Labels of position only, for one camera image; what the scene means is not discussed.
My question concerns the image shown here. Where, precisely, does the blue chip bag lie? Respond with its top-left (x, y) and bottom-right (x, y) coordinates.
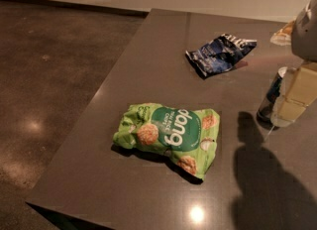
top-left (185, 34), bottom-right (258, 78)

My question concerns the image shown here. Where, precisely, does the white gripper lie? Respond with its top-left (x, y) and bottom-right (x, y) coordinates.
top-left (270, 0), bottom-right (317, 128)

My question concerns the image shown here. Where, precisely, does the redbull can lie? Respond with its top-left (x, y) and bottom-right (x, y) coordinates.
top-left (257, 66), bottom-right (287, 123)

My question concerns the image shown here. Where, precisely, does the orange snack bag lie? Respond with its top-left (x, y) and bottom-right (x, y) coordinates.
top-left (270, 21), bottom-right (295, 46)

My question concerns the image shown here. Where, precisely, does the green rice chip bag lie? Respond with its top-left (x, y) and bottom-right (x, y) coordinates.
top-left (113, 103), bottom-right (220, 179)

